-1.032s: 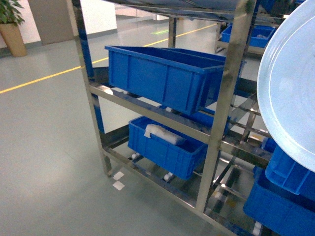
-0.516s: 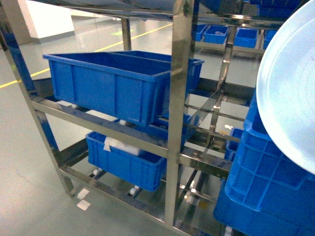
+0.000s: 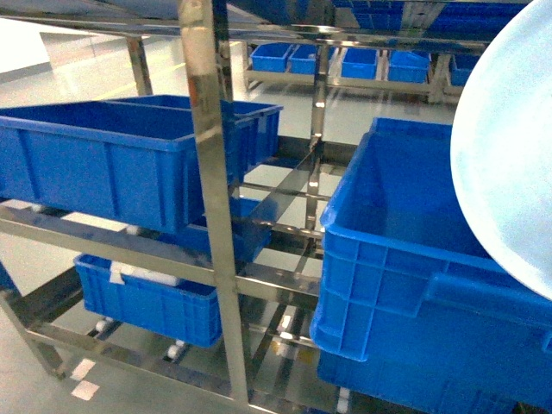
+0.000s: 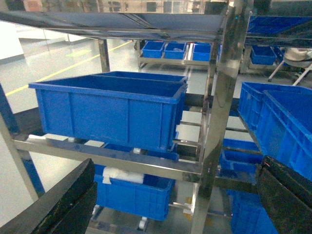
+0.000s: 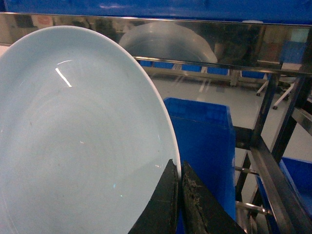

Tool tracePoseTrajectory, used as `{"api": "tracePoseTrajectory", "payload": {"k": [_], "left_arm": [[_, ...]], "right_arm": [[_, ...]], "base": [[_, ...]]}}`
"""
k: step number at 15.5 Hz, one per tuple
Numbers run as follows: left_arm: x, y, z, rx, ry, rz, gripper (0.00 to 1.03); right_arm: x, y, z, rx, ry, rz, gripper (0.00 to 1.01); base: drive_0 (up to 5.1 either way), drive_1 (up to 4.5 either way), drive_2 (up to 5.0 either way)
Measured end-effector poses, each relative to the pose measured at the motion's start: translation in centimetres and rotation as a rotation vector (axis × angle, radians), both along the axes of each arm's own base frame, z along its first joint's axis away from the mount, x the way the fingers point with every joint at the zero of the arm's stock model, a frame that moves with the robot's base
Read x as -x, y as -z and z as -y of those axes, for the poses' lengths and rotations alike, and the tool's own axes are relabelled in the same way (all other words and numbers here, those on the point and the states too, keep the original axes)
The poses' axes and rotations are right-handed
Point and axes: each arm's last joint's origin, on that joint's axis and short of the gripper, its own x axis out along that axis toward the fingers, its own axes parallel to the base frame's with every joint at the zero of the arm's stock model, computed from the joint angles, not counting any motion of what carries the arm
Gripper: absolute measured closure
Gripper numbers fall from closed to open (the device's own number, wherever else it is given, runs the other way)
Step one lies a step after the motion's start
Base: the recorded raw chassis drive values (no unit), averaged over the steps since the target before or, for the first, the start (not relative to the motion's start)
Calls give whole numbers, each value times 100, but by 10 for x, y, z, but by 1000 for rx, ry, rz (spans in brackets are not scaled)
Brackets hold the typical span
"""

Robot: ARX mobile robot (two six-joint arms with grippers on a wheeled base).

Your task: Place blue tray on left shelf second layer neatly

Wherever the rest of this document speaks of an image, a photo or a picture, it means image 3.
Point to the light blue oval tray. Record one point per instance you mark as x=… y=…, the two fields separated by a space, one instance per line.
x=501 y=148

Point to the blue bin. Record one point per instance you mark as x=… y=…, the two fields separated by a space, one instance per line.
x=188 y=311
x=360 y=63
x=461 y=66
x=411 y=67
x=258 y=123
x=303 y=60
x=271 y=57

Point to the stainless steel shelf rack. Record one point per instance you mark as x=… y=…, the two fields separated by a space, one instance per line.
x=259 y=241

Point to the blue bin behind left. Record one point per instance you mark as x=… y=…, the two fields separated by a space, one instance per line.
x=258 y=123

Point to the blue bin lower left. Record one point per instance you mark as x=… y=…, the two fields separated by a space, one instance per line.
x=188 y=311

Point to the large blue crate right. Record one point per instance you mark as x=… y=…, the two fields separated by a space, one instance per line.
x=405 y=280

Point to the blue crate under right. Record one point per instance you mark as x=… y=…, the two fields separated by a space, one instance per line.
x=434 y=389

